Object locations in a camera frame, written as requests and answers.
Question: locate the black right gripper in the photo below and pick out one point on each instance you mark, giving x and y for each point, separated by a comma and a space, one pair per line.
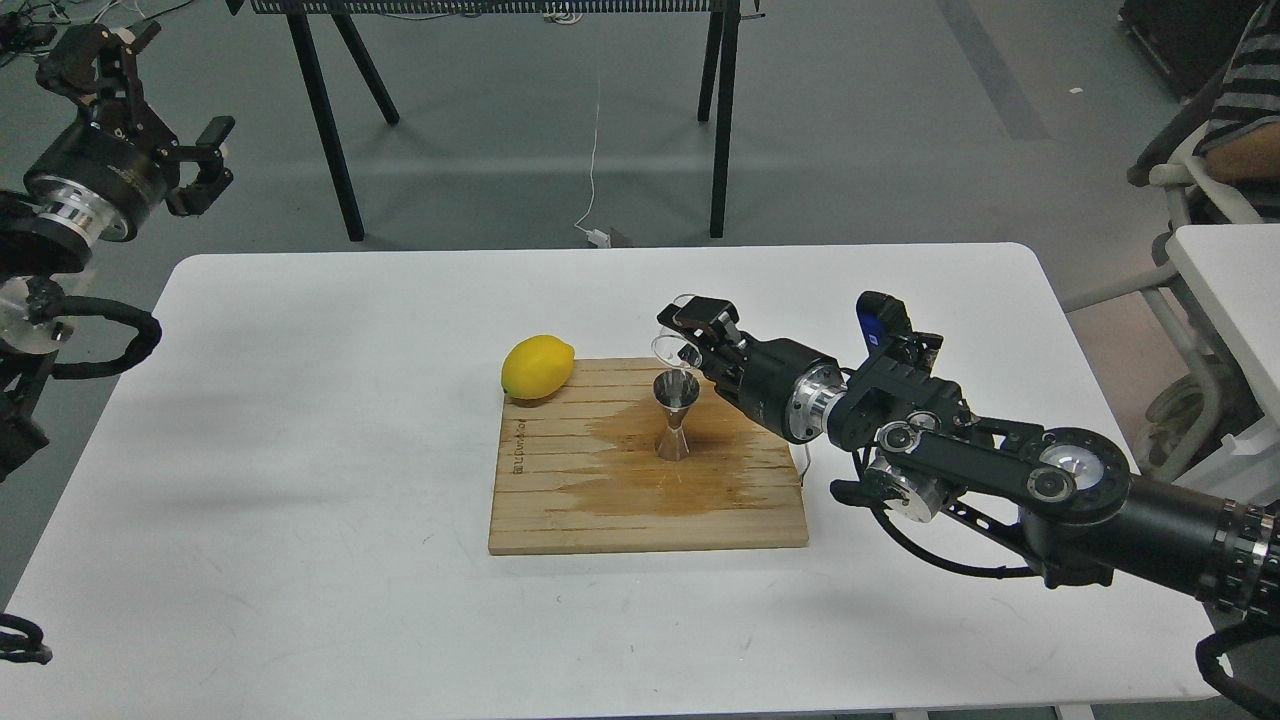
785, 387

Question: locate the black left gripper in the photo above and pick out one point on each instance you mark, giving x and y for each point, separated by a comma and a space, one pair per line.
114, 153

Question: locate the steel double jigger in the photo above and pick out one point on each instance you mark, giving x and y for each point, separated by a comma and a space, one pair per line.
675, 390

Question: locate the small clear glass cup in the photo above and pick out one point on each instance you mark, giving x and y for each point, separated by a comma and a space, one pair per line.
677, 348

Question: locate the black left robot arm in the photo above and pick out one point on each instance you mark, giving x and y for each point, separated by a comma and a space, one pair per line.
47, 244

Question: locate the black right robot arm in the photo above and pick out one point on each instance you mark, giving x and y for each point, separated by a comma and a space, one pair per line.
992, 498

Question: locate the yellow lemon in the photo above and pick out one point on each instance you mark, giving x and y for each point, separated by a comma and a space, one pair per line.
537, 367

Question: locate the wooden cutting board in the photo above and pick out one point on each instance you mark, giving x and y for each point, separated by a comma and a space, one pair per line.
579, 473

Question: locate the white chair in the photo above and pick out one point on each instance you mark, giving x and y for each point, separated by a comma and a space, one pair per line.
1170, 162

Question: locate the white side table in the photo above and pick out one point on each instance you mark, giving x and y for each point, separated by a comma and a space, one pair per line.
1213, 290

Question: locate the person in striped shirt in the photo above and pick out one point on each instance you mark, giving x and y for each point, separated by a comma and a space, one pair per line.
1240, 146

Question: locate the black metal table frame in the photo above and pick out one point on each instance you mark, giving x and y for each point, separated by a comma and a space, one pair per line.
441, 131

